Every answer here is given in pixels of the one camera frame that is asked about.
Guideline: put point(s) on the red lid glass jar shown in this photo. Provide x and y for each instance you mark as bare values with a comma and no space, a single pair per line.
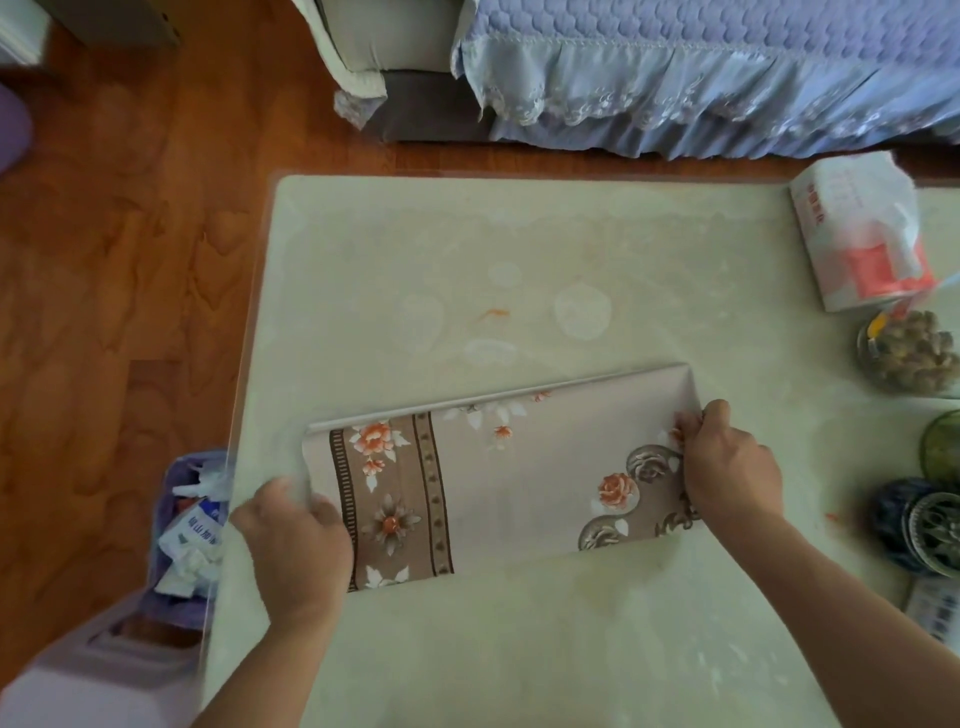
907,360

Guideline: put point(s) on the small bin with lavender bag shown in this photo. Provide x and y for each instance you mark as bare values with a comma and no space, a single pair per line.
191,540

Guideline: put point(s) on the purple cylindrical stool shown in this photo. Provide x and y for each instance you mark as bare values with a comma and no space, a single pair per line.
13,127

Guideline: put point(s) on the white blue tissue pack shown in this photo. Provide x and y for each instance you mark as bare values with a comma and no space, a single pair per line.
937,611

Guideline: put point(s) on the beige floral tablecloth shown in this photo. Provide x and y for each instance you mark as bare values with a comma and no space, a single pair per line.
525,480

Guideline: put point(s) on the purple quilted sofa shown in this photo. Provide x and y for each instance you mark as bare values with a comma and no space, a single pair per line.
675,67

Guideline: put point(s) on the cream marble table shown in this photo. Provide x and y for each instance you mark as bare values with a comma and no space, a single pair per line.
525,247

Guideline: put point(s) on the person's left forearm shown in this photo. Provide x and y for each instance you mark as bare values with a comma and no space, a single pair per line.
262,682

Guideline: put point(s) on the person's left hand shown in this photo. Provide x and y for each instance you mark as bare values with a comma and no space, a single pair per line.
300,562

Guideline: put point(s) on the olive brown perforated box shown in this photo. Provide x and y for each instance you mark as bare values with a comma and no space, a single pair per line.
112,19

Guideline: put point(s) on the person's right forearm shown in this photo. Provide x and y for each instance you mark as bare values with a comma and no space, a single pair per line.
847,630

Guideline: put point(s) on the person's right hand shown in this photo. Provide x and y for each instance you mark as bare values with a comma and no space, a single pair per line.
731,472

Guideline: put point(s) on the grey open canister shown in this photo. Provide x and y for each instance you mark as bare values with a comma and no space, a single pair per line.
943,450

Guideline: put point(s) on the pink plastic stool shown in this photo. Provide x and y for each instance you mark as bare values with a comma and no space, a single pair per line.
97,682

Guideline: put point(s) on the white red tissue pack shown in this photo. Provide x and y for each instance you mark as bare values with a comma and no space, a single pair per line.
855,225

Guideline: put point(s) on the dark patterned canister lid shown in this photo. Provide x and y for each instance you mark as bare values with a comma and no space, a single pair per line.
922,529

